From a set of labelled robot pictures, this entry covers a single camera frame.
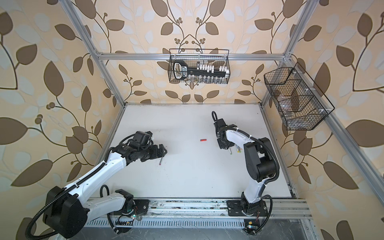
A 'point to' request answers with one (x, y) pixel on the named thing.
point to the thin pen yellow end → (230, 151)
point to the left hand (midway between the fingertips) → (162, 152)
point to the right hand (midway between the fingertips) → (228, 145)
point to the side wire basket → (300, 103)
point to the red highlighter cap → (203, 140)
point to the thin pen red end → (160, 161)
